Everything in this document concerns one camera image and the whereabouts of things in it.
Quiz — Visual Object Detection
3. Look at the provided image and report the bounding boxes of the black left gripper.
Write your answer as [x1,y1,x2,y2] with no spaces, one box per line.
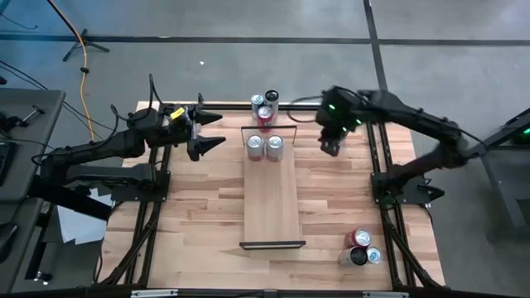
[159,103,227,162]

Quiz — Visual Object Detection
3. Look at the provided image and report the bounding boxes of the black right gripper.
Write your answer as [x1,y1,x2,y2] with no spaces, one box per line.
[316,86,366,137]

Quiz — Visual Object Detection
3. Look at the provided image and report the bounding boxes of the blue silver Red Bull can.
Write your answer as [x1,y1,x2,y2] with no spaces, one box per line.
[250,93,266,120]
[365,245,384,265]

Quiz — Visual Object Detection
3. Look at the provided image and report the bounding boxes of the red beverage can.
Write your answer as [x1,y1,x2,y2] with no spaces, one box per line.
[256,105,275,133]
[344,227,373,251]

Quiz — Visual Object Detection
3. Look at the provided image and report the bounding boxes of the black support beam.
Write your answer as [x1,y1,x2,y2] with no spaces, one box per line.
[28,175,113,223]

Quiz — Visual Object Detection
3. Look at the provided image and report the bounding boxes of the black tripod stand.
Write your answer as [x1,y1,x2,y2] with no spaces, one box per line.
[61,27,111,63]

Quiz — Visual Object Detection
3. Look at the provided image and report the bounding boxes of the white paper sheets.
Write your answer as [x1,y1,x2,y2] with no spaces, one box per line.
[55,188,115,246]

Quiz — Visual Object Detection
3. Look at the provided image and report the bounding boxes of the grey side table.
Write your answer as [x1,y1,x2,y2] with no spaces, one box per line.
[0,89,66,202]
[0,197,45,293]

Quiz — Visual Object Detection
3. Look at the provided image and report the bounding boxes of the black metal side stand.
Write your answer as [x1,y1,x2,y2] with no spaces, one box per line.
[455,107,530,241]

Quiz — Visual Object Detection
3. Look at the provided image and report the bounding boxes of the black desk clamp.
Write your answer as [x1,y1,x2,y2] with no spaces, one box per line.
[0,104,46,132]

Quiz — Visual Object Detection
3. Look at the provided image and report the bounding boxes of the black aluminium table frame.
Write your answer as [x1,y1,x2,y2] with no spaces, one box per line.
[94,91,447,298]

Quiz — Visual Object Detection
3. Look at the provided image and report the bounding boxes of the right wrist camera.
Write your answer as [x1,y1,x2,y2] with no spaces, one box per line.
[319,135,345,157]

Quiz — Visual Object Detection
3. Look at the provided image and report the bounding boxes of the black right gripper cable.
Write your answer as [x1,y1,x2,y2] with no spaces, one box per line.
[287,95,326,124]

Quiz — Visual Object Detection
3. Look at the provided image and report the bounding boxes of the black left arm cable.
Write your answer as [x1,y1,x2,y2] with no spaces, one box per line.
[147,73,162,108]

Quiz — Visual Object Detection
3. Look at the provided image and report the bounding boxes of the wooden shelf black metal frame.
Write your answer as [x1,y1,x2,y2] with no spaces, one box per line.
[238,123,308,252]

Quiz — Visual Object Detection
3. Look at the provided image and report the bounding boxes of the yellow power cable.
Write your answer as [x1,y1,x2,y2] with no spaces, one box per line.
[46,0,94,132]

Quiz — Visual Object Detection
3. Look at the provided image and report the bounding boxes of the silver hinge bracket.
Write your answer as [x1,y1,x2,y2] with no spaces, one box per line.
[130,289,179,298]
[363,291,409,298]

